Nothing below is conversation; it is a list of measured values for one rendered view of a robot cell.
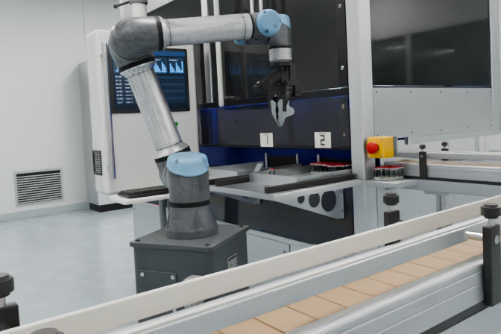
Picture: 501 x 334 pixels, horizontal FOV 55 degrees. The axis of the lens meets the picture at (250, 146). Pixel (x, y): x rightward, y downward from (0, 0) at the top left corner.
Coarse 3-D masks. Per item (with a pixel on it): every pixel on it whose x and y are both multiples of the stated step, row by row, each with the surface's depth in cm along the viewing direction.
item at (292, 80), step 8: (272, 64) 158; (280, 64) 156; (288, 64) 157; (288, 72) 160; (280, 80) 157; (288, 80) 160; (296, 80) 162; (272, 88) 159; (280, 88) 156; (288, 88) 159; (272, 96) 160
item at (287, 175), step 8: (280, 168) 186; (288, 168) 188; (296, 168) 191; (304, 168) 194; (256, 176) 173; (264, 176) 170; (272, 176) 166; (280, 176) 163; (288, 176) 160; (296, 176) 186; (304, 176) 159; (312, 176) 161; (320, 176) 163; (328, 176) 166; (272, 184) 167; (280, 184) 163
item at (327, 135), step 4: (316, 132) 184; (320, 132) 183; (324, 132) 181; (328, 132) 179; (316, 136) 184; (320, 136) 183; (324, 136) 181; (328, 136) 179; (316, 140) 184; (320, 140) 183; (324, 140) 181; (328, 140) 179; (316, 144) 185; (320, 144) 183; (328, 144) 180
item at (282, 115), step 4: (280, 100) 157; (280, 104) 157; (288, 104) 159; (280, 108) 157; (288, 108) 159; (292, 108) 160; (280, 112) 158; (284, 112) 157; (288, 112) 159; (292, 112) 160; (280, 116) 158; (284, 116) 158; (280, 120) 158; (284, 120) 158; (280, 124) 159
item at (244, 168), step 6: (258, 162) 222; (210, 168) 207; (216, 168) 209; (222, 168) 210; (228, 168) 212; (234, 168) 214; (240, 168) 216; (246, 168) 218; (252, 168) 220; (264, 168) 192; (276, 168) 196; (210, 174) 199; (216, 174) 195; (222, 174) 192; (228, 174) 188; (234, 174) 185; (240, 174) 185
